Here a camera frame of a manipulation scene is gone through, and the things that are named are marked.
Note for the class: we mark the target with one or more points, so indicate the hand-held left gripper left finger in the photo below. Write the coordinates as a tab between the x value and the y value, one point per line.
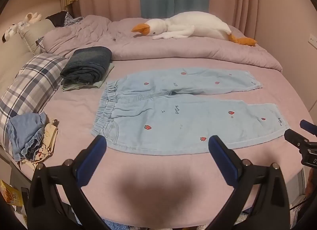
92	162

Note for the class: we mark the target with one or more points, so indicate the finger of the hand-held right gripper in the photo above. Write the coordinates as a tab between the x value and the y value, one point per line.
293	137
307	125

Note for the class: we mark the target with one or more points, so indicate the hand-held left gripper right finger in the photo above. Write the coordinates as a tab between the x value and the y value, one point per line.
224	161

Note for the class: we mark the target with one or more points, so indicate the light blue strawberry pants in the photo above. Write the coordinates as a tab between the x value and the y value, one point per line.
173	126

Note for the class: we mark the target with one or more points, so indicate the cream printed cloth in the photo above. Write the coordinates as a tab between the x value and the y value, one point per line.
50	133

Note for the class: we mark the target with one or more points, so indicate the bed with pink sheet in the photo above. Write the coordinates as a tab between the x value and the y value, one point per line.
74	111

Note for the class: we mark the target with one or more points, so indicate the crumpled blue shorts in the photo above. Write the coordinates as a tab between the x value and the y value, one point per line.
23	130

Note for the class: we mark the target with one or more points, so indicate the folded pale green cloth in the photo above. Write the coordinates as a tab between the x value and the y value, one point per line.
97	85

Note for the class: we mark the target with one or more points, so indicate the yellow snack packet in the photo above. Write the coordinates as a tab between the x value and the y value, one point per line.
10	194

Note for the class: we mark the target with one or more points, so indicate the folded dark jeans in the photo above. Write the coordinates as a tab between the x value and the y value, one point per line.
86	64

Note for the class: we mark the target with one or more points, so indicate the plaid pillow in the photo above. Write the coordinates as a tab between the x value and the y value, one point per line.
32	81

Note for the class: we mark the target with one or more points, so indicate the pink quilt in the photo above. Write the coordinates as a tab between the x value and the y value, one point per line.
153	49

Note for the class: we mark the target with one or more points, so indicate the cream padded headboard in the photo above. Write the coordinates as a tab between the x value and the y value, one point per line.
12	54

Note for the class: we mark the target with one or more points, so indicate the white goose plush toy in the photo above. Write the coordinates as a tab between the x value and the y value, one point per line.
193	25

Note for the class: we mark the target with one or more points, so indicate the beige pillow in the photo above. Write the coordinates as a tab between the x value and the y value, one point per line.
37	34

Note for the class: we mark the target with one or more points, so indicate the blue plaid cloth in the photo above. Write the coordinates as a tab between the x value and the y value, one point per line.
70	20

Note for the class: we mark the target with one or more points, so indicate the dark garment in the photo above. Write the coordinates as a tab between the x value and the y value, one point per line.
58	19

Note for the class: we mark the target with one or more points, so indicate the white dog plush toy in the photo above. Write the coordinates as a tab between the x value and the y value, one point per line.
10	30

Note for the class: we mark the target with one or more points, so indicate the cream plush toy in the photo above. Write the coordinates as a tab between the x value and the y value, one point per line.
32	17

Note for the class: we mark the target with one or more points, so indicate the white wall power strip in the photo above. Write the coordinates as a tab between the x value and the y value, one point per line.
312	40

